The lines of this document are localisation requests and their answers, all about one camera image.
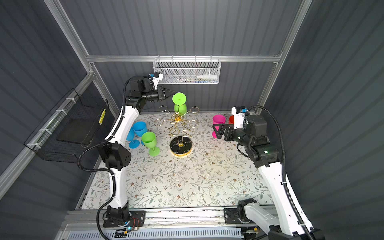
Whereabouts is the pink wine glass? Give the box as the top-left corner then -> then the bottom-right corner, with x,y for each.
212,115 -> 226,139

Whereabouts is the red wine glass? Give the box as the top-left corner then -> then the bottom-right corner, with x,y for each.
229,115 -> 235,125

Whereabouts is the green wine glass back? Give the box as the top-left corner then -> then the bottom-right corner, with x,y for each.
172,92 -> 187,116

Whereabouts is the green wine glass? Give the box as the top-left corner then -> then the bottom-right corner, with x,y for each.
141,132 -> 160,157
172,92 -> 187,116

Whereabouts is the blue wine glass front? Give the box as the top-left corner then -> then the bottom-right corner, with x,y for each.
131,122 -> 148,149

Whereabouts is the blue wine glass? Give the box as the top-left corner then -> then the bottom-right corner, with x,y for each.
131,122 -> 148,149
126,128 -> 140,149

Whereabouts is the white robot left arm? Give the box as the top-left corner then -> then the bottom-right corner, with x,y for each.
98,72 -> 175,226

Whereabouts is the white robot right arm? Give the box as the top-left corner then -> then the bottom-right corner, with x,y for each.
213,114 -> 325,240

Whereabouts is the gold wine glass rack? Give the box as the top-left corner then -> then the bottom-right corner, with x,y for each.
154,105 -> 200,158

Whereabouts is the white marker in basket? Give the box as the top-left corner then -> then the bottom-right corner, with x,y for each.
197,75 -> 218,81

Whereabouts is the yellow item in black basket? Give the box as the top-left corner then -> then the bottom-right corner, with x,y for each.
98,109 -> 106,125

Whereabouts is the black plate in basket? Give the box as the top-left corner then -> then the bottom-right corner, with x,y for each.
57,119 -> 99,146

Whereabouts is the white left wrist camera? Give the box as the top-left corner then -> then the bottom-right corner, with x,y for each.
149,72 -> 164,90

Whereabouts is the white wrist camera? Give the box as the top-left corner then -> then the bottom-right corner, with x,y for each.
149,72 -> 164,90
231,106 -> 249,129

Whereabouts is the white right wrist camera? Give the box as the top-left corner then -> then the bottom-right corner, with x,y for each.
231,106 -> 249,129

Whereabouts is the white wire mesh basket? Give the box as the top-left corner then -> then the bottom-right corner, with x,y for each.
153,59 -> 222,85

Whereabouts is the black wire basket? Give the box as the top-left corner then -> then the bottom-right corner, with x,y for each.
24,89 -> 109,163

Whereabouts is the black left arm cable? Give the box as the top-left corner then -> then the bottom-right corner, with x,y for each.
77,76 -> 136,240

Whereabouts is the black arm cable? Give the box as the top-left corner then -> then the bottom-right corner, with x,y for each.
248,104 -> 316,240
77,76 -> 136,240

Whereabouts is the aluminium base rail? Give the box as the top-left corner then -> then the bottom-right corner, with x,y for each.
56,206 -> 267,240

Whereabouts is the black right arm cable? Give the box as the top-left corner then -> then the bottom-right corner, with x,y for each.
248,104 -> 316,240

